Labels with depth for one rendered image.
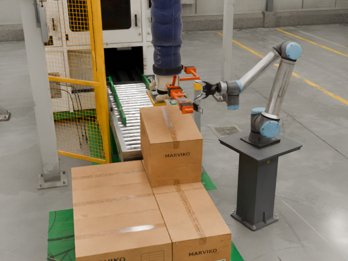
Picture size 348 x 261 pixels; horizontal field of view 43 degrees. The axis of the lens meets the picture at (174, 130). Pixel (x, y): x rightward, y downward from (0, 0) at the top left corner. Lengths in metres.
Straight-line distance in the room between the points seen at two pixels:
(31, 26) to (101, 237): 2.13
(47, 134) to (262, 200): 2.17
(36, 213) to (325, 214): 2.64
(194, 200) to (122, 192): 0.55
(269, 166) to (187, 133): 0.82
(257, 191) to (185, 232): 1.04
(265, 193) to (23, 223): 2.15
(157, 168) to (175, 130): 0.32
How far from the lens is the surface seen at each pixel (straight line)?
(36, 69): 4.34
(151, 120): 3.53
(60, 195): 4.55
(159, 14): 3.22
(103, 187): 3.50
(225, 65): 6.93
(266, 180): 3.82
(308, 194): 4.56
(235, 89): 3.30
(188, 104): 2.87
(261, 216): 3.98
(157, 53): 3.32
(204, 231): 2.97
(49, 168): 4.70
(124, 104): 5.22
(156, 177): 3.40
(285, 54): 3.38
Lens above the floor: 2.27
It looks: 23 degrees down
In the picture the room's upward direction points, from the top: 1 degrees counter-clockwise
